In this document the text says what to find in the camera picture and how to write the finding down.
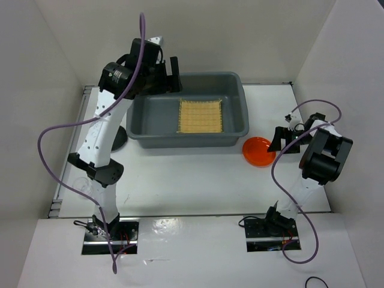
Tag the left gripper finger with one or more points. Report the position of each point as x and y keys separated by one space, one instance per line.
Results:
x=174 y=64
x=174 y=83

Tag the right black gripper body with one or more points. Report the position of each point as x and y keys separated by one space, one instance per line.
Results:
x=290 y=135

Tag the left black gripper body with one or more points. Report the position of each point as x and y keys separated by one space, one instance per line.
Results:
x=156 y=83

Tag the orange plastic plate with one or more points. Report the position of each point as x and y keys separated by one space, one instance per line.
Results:
x=255 y=152

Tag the square bamboo mat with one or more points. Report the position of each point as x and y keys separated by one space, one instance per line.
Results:
x=200 y=117

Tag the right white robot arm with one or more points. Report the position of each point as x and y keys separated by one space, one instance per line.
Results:
x=321 y=162

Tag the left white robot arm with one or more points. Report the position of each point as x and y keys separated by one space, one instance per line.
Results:
x=140 y=72

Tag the grey plastic bin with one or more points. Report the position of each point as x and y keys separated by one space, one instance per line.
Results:
x=152 y=120

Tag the black round plate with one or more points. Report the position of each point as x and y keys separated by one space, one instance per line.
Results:
x=120 y=139

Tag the clear glass cup near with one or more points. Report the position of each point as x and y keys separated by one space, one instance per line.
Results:
x=84 y=186

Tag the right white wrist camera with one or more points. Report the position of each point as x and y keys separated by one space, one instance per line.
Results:
x=292 y=121

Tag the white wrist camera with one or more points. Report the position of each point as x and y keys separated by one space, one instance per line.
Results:
x=292 y=121
x=155 y=42

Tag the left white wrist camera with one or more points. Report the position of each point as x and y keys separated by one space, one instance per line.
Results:
x=155 y=42

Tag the aluminium table edge rail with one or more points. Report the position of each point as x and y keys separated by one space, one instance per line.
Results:
x=56 y=203

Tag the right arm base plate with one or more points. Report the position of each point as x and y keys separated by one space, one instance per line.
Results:
x=262 y=237

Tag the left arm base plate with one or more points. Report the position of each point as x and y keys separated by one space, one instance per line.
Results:
x=124 y=239

